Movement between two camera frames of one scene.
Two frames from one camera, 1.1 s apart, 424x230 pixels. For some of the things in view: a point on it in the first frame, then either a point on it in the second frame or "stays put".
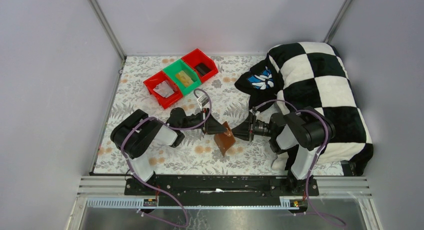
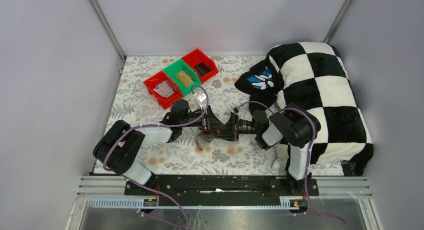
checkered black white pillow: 313,74 stays put
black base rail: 217,186 stays put
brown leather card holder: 225,140 to 207,135
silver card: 163,89 stays put
